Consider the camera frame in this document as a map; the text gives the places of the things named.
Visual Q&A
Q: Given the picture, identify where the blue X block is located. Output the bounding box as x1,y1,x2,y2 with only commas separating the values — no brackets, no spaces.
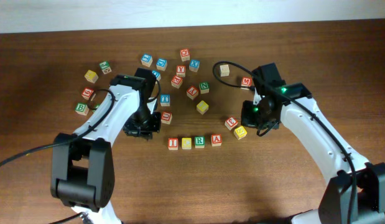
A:
189,59,200,72

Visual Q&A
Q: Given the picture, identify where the green R block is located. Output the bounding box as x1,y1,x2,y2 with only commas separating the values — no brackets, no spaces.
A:
195,136,205,149

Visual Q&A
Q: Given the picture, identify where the yellow block right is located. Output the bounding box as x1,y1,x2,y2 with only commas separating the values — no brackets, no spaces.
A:
234,126,248,140

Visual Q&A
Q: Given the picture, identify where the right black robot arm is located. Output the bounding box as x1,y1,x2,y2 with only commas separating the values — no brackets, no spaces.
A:
241,83,385,223

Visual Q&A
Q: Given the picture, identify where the red Y block upper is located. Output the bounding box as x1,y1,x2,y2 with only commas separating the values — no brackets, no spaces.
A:
176,65,186,77

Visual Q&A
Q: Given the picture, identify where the yellow block far left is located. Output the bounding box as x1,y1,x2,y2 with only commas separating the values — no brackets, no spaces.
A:
84,70,99,83

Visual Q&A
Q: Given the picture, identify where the red y block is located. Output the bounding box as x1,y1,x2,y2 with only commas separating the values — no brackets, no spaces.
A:
187,86,199,100
176,65,186,77

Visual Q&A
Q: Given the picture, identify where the plain wooden block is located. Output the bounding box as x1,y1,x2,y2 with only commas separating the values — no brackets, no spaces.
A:
220,64,230,77

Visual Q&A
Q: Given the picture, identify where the red 3 block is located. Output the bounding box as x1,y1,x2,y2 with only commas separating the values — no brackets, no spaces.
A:
225,116,238,131

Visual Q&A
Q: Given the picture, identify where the blue H block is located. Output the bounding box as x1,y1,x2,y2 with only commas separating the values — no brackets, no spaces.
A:
152,70,161,82

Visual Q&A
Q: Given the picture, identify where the red A block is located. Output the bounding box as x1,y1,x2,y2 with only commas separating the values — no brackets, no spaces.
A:
211,134,222,147

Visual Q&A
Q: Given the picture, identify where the green b block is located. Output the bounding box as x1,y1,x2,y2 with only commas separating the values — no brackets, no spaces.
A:
92,104,100,113
75,103,89,116

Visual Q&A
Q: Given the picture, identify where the green J block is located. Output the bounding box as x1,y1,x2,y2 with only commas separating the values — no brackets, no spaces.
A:
99,61,112,74

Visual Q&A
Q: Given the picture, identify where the red M block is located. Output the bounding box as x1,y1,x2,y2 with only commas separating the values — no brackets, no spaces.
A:
241,77,253,90

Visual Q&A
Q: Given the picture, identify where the red I block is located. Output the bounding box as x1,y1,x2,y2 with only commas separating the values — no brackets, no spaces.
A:
167,138,179,151

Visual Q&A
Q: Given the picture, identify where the green B block right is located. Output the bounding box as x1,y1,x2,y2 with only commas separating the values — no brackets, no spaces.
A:
92,104,100,113

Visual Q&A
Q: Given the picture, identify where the blue D block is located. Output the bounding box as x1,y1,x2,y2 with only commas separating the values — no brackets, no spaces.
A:
156,58,168,71

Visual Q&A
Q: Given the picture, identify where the red C block top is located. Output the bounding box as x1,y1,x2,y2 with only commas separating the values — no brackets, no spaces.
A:
180,49,190,62

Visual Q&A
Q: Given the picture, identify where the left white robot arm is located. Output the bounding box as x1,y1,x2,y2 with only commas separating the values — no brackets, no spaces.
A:
50,72,160,223

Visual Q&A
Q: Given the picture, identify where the red 9 block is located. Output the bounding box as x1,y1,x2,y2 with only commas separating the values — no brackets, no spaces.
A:
81,88,95,100

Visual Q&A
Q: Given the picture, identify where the yellow block centre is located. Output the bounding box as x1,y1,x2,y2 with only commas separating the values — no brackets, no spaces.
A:
196,100,209,114

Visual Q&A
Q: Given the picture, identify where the green N block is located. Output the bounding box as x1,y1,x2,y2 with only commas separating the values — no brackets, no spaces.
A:
199,82,210,94

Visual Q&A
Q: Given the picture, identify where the green B block left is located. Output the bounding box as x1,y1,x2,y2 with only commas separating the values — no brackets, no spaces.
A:
75,103,89,116

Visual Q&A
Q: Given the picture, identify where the blue T block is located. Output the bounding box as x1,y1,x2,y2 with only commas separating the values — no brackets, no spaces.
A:
160,95,170,107

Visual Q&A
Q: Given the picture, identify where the red U block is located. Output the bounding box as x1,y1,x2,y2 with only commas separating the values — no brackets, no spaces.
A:
161,111,172,124

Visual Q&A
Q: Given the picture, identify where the red E block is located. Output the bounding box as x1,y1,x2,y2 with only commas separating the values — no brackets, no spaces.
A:
170,75,183,89

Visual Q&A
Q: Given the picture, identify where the red Y block lower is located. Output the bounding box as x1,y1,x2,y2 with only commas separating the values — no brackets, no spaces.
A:
187,86,199,100

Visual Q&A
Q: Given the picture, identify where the yellow C block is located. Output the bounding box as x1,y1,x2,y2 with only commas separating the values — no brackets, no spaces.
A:
182,138,192,150

